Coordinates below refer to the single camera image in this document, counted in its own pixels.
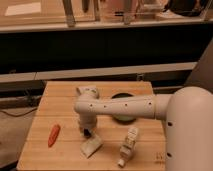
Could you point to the black eraser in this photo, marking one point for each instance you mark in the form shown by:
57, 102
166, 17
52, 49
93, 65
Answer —
87, 133

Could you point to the dark panel at right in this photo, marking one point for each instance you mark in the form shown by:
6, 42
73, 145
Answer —
202, 74

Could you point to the white paper sheet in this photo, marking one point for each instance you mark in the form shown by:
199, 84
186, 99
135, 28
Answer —
28, 8

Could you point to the white plastic bottle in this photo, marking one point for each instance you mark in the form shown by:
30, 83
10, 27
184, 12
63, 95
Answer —
127, 148

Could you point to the orange carrot toy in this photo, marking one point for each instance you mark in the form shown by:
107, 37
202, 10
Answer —
53, 135

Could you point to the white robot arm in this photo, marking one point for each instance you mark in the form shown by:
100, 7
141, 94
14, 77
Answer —
188, 114

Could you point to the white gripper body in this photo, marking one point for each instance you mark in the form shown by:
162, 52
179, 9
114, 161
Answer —
87, 122

